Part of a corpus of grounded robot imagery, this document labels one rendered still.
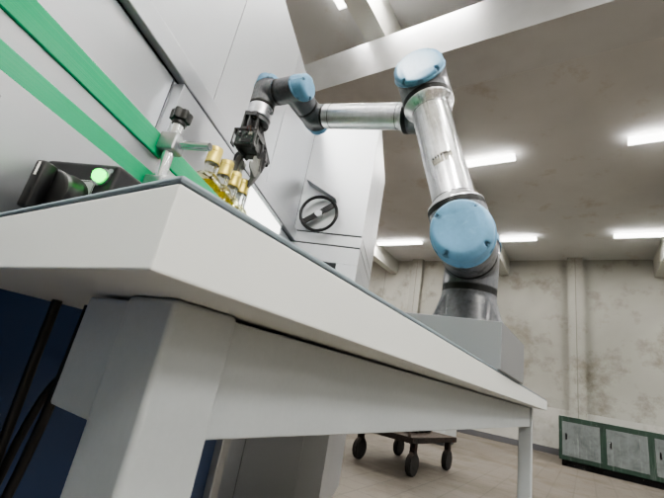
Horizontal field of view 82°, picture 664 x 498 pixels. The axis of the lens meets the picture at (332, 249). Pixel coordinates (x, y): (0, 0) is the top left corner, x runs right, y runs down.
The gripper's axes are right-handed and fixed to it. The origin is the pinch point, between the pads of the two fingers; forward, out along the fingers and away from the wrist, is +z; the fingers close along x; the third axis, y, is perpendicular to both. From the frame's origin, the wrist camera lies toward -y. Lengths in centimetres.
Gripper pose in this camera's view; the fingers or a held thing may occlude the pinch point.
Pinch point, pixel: (243, 184)
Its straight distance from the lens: 113.7
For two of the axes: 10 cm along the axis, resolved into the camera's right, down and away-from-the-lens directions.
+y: -1.7, -3.4, -9.3
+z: -1.8, 9.3, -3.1
